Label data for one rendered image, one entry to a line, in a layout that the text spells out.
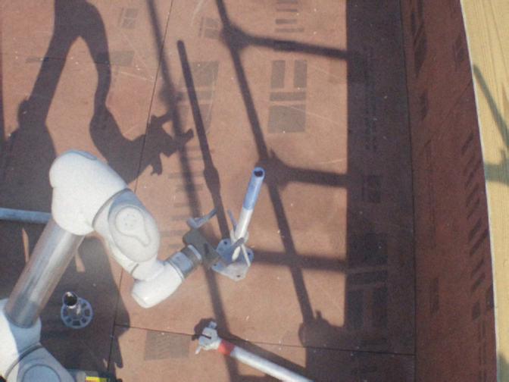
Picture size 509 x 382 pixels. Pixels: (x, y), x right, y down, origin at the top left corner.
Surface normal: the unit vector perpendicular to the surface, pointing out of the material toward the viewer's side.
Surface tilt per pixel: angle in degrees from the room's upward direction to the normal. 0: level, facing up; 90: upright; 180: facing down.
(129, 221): 13
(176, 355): 0
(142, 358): 0
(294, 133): 0
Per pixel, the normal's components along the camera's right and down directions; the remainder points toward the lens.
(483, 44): 0.13, -0.44
